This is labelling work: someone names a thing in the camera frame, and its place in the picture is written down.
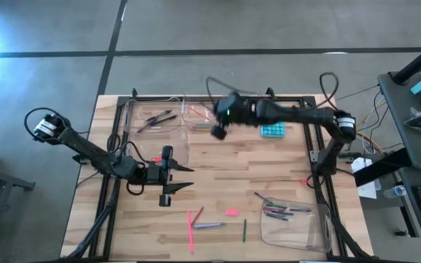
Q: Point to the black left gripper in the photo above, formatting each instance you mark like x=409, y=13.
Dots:
x=152, y=174

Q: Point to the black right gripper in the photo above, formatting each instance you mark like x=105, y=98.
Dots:
x=234, y=109

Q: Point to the red eraser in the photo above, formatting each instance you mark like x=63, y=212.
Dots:
x=156, y=159

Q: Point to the black pen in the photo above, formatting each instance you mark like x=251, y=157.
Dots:
x=144, y=128
x=159, y=116
x=164, y=121

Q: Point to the purple crayon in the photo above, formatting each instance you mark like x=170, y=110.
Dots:
x=261, y=196

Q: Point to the dark red crayon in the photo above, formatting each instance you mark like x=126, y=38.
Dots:
x=270, y=209

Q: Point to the dark green crayon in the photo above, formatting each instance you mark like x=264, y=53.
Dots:
x=277, y=206

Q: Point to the blue crayon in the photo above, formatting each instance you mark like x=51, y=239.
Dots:
x=277, y=217
x=285, y=213

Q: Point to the grey-blue crayon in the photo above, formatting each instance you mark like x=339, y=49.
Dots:
x=300, y=210

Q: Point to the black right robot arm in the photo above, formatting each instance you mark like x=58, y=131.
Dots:
x=298, y=114

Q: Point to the clear plastic bin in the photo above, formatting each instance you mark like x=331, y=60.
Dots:
x=137, y=109
x=298, y=237
x=174, y=146
x=199, y=102

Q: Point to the teal calculator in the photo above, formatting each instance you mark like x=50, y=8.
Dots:
x=272, y=130

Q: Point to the pink pencil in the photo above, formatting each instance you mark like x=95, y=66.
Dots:
x=190, y=233

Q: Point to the translucent grey pen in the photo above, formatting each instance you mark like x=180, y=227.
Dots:
x=210, y=225

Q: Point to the pink eraser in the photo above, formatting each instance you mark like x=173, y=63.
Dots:
x=232, y=212

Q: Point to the short green pencil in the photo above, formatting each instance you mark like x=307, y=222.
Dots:
x=245, y=230

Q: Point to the black stand foot bar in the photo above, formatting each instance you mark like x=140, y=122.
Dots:
x=378, y=170

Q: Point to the white paper sheet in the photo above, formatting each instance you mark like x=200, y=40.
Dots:
x=369, y=190

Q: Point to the clear water bottle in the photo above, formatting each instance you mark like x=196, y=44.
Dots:
x=397, y=191

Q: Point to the grey desk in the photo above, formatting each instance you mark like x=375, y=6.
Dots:
x=415, y=153

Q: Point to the teal sticky note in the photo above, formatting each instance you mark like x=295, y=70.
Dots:
x=420, y=87

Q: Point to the black pole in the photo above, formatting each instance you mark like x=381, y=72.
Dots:
x=419, y=60

